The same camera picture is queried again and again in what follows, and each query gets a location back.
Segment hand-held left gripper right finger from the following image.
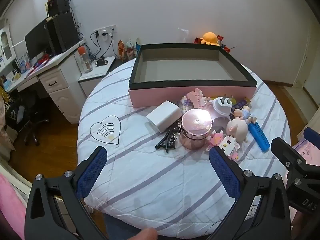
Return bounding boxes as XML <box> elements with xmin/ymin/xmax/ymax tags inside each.
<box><xmin>209</xmin><ymin>145</ymin><xmax>292</xmax><ymax>240</ymax></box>

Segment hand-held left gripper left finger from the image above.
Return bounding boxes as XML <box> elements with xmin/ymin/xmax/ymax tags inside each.
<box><xmin>24</xmin><ymin>146</ymin><xmax>108</xmax><ymax>240</ymax></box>

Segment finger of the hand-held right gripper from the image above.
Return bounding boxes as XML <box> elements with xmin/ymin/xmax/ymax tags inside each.
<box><xmin>271</xmin><ymin>137</ymin><xmax>320</xmax><ymax>188</ymax></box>
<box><xmin>303</xmin><ymin>127</ymin><xmax>320</xmax><ymax>145</ymax></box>

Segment pink white block cat toy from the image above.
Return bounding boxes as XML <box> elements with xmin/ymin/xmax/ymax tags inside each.
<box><xmin>206</xmin><ymin>127</ymin><xmax>241</xmax><ymax>161</ymax></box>

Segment blue highlighter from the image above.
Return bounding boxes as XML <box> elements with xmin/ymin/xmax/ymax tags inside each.
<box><xmin>247</xmin><ymin>120</ymin><xmax>271</xmax><ymax>152</ymax></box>

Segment pink pig figurine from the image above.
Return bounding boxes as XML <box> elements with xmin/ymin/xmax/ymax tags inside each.
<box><xmin>226</xmin><ymin>118</ymin><xmax>249</xmax><ymax>143</ymax></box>

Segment rose gold round jar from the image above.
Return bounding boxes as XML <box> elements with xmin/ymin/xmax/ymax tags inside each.
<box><xmin>180</xmin><ymin>109</ymin><xmax>213</xmax><ymax>150</ymax></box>

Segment doll figurine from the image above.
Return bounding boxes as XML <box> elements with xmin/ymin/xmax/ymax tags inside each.
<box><xmin>232</xmin><ymin>106</ymin><xmax>257</xmax><ymax>125</ymax></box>

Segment dark blue small box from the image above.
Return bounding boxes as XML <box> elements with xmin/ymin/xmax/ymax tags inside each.
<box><xmin>234</xmin><ymin>99</ymin><xmax>252</xmax><ymax>113</ymax></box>

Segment white plug-in night light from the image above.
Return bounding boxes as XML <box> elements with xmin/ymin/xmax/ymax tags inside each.
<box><xmin>212</xmin><ymin>96</ymin><xmax>234</xmax><ymax>120</ymax></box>

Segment pink building block toy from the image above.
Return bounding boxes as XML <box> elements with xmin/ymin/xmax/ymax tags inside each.
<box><xmin>181</xmin><ymin>88</ymin><xmax>213</xmax><ymax>113</ymax></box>

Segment white charger block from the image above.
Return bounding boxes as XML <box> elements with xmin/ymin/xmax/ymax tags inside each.
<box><xmin>146</xmin><ymin>100</ymin><xmax>182</xmax><ymax>133</ymax></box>

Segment pink box with black rim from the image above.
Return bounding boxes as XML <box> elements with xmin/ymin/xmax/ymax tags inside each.
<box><xmin>128</xmin><ymin>43</ymin><xmax>258</xmax><ymax>108</ymax></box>

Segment person's left hand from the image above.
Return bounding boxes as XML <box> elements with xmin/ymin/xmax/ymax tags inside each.
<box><xmin>134</xmin><ymin>227</ymin><xmax>158</xmax><ymax>240</ymax></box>

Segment pink printed blanket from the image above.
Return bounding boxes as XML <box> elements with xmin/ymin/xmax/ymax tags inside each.
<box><xmin>291</xmin><ymin>137</ymin><xmax>320</xmax><ymax>168</ymax></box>

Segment person's leg in jeans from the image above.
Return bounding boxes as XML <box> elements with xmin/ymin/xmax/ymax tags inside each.
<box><xmin>104</xmin><ymin>214</ymin><xmax>150</xmax><ymax>240</ymax></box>

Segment white door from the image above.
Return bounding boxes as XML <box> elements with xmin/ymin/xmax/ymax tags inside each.
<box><xmin>294</xmin><ymin>42</ymin><xmax>320</xmax><ymax>90</ymax></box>

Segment black office chair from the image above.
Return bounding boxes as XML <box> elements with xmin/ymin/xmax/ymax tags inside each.
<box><xmin>5</xmin><ymin>90</ymin><xmax>49</xmax><ymax>147</ymax></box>

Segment pink cloth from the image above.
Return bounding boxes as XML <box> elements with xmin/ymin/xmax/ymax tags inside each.
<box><xmin>0</xmin><ymin>174</ymin><xmax>27</xmax><ymax>240</ymax></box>

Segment white desk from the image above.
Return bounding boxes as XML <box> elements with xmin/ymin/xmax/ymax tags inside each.
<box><xmin>0</xmin><ymin>40</ymin><xmax>87</xmax><ymax>124</ymax></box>

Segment white nightstand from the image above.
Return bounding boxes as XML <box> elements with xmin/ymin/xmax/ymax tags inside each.
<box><xmin>78</xmin><ymin>56</ymin><xmax>117</xmax><ymax>98</ymax></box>

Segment clear bottle with orange cap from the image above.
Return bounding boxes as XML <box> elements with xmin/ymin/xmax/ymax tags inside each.
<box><xmin>77</xmin><ymin>46</ymin><xmax>93</xmax><ymax>73</ymax></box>

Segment hanging clothes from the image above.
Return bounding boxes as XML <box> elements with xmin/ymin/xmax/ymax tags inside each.
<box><xmin>0</xmin><ymin>85</ymin><xmax>10</xmax><ymax>130</ymax></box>

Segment red printed crate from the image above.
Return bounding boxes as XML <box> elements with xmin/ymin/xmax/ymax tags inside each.
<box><xmin>217</xmin><ymin>34</ymin><xmax>237</xmax><ymax>53</ymax></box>

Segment red desk items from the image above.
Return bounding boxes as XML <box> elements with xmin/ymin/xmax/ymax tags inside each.
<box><xmin>26</xmin><ymin>54</ymin><xmax>50</xmax><ymax>77</ymax></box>

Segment orange snack bag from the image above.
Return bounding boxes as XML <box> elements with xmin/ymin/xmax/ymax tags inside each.
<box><xmin>117</xmin><ymin>40</ymin><xmax>125</xmax><ymax>60</ymax></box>

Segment blue white box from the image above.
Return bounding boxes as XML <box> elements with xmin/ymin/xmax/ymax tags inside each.
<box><xmin>19</xmin><ymin>56</ymin><xmax>30</xmax><ymax>72</ymax></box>

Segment orange plush octopus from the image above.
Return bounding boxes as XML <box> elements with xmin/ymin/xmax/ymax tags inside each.
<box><xmin>195</xmin><ymin>32</ymin><xmax>222</xmax><ymax>46</ymax></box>

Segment blue snack bag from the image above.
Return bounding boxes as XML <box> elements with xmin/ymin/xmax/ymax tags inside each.
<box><xmin>134</xmin><ymin>37</ymin><xmax>142</xmax><ymax>58</ymax></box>

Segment black monitor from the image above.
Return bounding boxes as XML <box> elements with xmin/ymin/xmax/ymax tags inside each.
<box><xmin>24</xmin><ymin>18</ymin><xmax>49</xmax><ymax>60</ymax></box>

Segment clear plastic bag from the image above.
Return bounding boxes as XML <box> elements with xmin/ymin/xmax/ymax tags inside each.
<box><xmin>178</xmin><ymin>27</ymin><xmax>189</xmax><ymax>43</ymax></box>

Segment white glass-door cabinet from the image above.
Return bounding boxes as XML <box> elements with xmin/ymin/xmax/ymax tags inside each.
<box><xmin>0</xmin><ymin>17</ymin><xmax>17</xmax><ymax>68</ymax></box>

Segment small black box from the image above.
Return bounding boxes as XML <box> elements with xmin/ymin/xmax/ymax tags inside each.
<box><xmin>46</xmin><ymin>0</ymin><xmax>70</xmax><ymax>17</ymax></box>

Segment white bed frame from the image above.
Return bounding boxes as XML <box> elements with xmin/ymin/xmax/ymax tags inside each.
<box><xmin>0</xmin><ymin>152</ymin><xmax>34</xmax><ymax>195</ymax></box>

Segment black power cables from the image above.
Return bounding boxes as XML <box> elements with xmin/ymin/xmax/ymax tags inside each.
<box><xmin>89</xmin><ymin>31</ymin><xmax>115</xmax><ymax>60</ymax></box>

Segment white wall socket strip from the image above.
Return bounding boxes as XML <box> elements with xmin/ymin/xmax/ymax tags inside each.
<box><xmin>94</xmin><ymin>25</ymin><xmax>117</xmax><ymax>42</ymax></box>

